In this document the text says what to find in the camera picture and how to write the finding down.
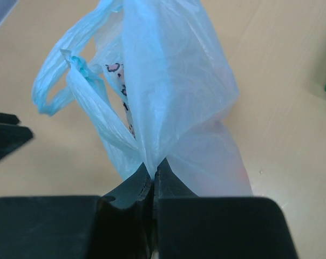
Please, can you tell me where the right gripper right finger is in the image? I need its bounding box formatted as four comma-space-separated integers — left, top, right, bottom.
154, 160, 298, 258

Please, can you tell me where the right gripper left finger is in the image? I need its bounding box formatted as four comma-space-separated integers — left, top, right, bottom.
0, 165, 152, 258

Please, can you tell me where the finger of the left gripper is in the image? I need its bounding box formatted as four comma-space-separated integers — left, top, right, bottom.
0, 113, 21, 125
0, 124, 33, 160

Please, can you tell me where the light blue plastic bag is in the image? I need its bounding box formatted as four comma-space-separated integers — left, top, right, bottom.
32, 1, 253, 196

